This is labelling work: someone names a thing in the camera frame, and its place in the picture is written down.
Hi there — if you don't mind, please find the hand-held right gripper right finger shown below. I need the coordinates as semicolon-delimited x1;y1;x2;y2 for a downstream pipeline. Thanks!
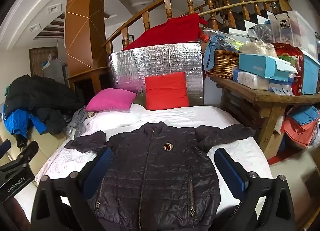
214;148;297;231

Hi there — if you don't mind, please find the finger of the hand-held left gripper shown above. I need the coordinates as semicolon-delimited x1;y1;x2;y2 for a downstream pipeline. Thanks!
0;140;12;159
14;141;39;169

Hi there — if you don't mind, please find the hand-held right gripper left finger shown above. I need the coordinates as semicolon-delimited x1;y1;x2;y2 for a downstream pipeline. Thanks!
30;147;115;231

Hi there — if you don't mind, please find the black quilted jacket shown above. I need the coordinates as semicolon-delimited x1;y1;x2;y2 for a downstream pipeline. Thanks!
64;121;257;231

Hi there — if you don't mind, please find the cream sofa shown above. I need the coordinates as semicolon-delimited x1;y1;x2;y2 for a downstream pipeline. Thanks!
0;121;70;179

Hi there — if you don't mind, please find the blue jacket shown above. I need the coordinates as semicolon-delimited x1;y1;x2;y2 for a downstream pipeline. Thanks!
2;106;48;139

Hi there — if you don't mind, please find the grey garment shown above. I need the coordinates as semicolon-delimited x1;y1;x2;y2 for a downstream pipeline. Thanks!
64;107;88;139

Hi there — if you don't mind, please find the black coat pile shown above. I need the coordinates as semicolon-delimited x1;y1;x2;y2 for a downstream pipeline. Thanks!
4;74;84;135

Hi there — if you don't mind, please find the pink pillow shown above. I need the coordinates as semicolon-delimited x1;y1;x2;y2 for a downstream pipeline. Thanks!
85;88;137;112

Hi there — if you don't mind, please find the wooden table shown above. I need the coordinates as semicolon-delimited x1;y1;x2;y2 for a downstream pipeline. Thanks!
206;73;320;160

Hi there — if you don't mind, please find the coral cloth stack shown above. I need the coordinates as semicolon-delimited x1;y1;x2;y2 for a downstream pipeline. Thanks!
281;117;319;149

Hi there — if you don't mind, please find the white bed cover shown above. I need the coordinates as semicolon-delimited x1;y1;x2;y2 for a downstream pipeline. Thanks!
15;103;273;231

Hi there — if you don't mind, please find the wooden door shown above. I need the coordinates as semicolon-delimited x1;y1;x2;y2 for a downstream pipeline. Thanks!
29;47;59;76

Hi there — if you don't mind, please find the white and blue box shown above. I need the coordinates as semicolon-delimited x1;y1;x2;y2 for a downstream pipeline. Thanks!
236;70;270;91

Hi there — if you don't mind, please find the blue folded cloth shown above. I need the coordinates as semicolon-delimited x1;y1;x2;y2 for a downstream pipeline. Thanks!
289;106;319;125

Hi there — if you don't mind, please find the blue white carton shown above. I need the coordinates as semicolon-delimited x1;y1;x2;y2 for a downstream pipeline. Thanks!
269;79;295;95

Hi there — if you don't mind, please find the red pillow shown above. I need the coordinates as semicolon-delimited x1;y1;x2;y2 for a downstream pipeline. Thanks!
144;71;190;111

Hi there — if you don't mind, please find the wicker basket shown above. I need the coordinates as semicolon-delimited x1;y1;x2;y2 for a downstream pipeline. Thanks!
204;49;240;80

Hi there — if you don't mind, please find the teal cardboard box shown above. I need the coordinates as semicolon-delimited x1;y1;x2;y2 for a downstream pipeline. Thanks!
239;53;298;82

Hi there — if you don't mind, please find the silver foil insulation panel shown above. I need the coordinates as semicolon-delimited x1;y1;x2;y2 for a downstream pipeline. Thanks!
107;42;204;107

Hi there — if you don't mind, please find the blue plastic bin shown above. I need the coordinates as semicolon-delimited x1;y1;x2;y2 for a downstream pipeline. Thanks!
299;48;320;95

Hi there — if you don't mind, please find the white plastic bag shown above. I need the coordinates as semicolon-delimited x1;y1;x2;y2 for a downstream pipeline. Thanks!
239;39;278;57

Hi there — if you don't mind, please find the light blue cloth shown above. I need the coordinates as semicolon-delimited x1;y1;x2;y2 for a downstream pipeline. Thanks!
204;35;237;71

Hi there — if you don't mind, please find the wooden column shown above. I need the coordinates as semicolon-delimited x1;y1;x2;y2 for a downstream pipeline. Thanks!
64;0;110;91

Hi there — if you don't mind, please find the red bag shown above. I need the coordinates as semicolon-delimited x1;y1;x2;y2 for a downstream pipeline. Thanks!
271;43;304;96

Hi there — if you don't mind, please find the dark patterned bag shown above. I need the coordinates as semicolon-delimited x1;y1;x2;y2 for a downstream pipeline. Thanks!
247;24;274;44

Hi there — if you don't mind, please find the red cloth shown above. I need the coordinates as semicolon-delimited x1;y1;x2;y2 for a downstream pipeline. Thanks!
122;13;208;51

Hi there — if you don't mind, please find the clear plastic storage box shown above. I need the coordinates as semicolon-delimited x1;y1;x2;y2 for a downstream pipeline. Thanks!
269;11;318;51

